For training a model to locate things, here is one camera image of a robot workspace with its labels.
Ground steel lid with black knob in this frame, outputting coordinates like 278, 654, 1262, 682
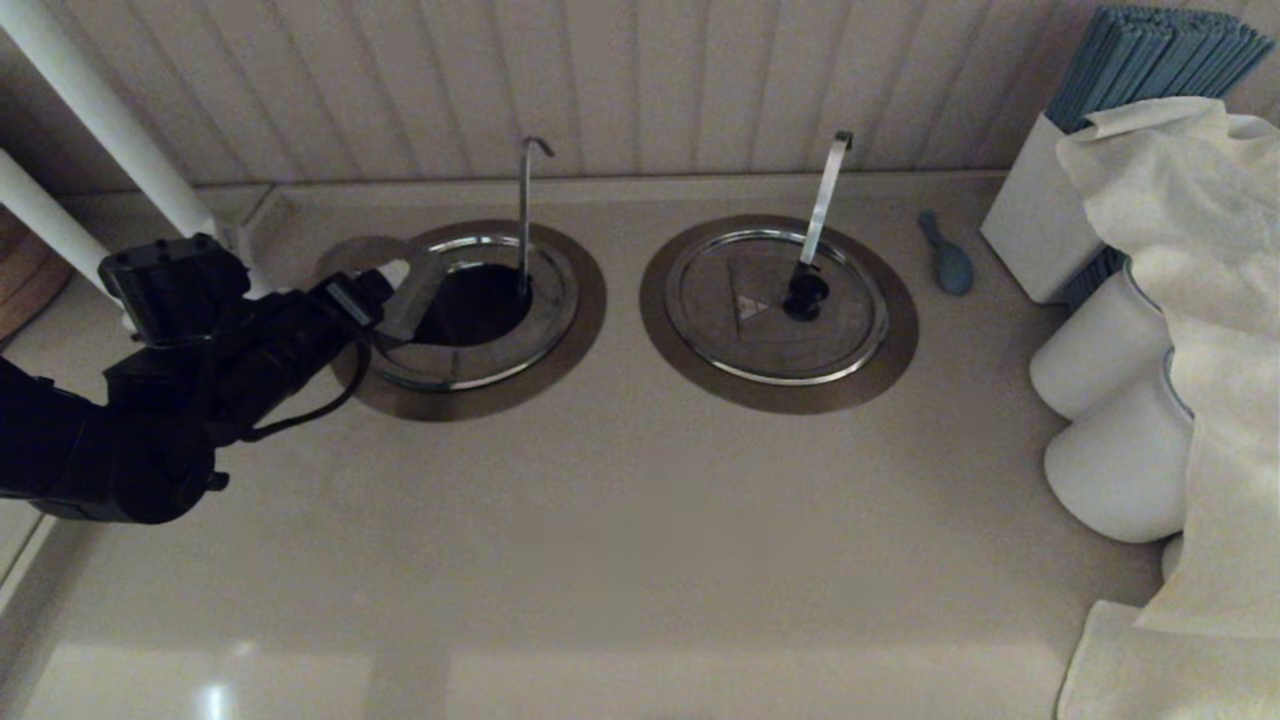
315, 235, 581, 393
665, 228, 891, 386

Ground blue plastic spoon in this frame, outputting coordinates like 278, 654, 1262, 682
918, 208, 976, 297

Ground brown wooden board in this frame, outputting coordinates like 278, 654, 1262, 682
0, 205, 73, 341

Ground thin white pole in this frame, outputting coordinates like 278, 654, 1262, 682
0, 150, 131, 311

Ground thick white pole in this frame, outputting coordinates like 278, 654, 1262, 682
0, 0, 271, 301

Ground white rectangular holder box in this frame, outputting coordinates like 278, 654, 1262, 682
980, 110, 1111, 306

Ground bundle of blue sticks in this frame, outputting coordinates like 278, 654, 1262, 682
1045, 3, 1279, 313

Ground white woven cloth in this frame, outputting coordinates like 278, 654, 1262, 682
1055, 95, 1280, 720

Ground thin black cable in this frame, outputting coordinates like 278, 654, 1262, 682
240, 330, 373, 446

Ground right metal ladle handle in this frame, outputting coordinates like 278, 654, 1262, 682
795, 130, 856, 276

